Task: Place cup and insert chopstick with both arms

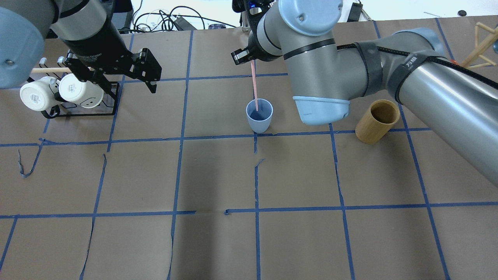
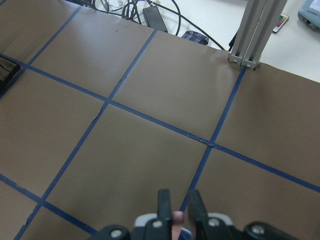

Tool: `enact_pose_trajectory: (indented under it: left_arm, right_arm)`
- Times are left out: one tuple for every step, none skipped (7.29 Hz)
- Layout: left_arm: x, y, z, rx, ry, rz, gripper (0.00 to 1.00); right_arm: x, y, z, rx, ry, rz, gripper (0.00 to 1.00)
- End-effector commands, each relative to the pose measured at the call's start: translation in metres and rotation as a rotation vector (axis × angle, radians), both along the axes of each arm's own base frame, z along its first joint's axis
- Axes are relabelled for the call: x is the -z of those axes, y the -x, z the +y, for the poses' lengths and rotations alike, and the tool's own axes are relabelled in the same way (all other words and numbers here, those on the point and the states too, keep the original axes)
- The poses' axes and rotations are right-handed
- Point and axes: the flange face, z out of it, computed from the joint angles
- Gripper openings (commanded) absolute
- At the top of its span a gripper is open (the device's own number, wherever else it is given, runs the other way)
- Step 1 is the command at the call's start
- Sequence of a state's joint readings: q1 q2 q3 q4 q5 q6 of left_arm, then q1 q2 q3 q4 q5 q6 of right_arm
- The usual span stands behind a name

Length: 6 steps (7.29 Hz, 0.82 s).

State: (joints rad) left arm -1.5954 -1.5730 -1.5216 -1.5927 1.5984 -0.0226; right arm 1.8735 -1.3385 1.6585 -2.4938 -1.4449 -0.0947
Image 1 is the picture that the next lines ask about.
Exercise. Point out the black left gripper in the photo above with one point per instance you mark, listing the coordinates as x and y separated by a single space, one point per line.
96 49

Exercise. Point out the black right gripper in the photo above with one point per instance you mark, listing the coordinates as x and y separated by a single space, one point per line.
241 56

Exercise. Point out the pink chopstick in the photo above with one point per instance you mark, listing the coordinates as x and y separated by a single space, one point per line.
253 78

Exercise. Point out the light blue plastic cup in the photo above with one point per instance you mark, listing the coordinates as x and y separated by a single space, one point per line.
259 115

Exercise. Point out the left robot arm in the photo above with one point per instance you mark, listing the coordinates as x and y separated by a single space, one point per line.
85 26

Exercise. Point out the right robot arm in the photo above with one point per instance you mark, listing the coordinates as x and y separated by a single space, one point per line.
457 104

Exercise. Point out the wooden rack rod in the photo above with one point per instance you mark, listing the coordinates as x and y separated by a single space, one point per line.
51 70

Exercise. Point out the right white mug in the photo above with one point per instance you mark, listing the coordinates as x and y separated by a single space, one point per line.
86 94

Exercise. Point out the white mug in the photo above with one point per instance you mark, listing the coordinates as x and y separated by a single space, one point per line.
86 94
41 94

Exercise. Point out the black mug rack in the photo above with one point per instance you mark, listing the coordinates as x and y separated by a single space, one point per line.
107 107

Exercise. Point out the left white mug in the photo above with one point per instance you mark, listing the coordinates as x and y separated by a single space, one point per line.
41 94

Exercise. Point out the bamboo cylinder holder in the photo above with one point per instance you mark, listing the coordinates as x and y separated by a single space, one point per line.
380 117

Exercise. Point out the aluminium frame post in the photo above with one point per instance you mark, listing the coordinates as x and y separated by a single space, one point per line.
245 23

